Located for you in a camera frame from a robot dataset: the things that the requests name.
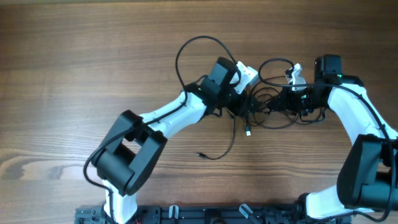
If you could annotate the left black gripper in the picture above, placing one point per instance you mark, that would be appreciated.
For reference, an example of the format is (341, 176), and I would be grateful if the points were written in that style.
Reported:
(242, 106)

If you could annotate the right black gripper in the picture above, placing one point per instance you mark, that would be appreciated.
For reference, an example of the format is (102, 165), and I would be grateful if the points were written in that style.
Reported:
(285, 104)

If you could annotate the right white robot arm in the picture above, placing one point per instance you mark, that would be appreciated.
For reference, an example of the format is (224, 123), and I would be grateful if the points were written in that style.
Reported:
(367, 182)

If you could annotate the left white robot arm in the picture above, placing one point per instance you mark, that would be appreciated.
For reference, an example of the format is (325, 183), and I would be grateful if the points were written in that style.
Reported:
(129, 152)

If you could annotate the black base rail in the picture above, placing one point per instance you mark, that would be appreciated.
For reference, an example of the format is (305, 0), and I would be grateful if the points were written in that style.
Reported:
(277, 213)

